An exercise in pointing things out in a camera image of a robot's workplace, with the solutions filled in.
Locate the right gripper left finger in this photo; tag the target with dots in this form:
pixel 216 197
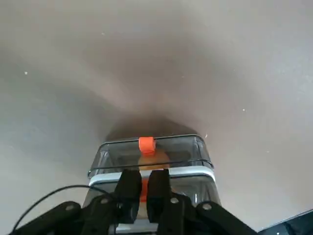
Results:
pixel 128 186

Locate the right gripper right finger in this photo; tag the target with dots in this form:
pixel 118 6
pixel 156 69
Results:
pixel 159 186

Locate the yellow-orange toy food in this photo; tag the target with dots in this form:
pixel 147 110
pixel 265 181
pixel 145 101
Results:
pixel 156 160

